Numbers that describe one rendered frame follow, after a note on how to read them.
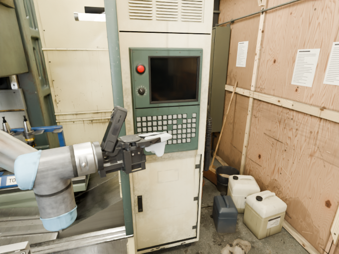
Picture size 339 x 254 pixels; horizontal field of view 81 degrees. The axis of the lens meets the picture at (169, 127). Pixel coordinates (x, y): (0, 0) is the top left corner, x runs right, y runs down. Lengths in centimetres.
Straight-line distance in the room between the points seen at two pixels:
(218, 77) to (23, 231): 265
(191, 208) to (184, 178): 32
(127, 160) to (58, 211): 19
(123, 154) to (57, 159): 14
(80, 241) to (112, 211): 26
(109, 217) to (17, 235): 50
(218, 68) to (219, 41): 36
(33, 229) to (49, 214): 97
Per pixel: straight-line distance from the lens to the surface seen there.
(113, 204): 134
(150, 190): 161
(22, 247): 103
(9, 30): 191
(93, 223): 143
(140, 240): 192
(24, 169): 49
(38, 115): 214
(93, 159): 49
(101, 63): 232
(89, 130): 248
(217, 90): 307
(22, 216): 159
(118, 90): 82
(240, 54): 287
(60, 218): 55
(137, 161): 52
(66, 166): 48
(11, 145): 62
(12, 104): 213
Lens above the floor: 166
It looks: 19 degrees down
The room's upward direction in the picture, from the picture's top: straight up
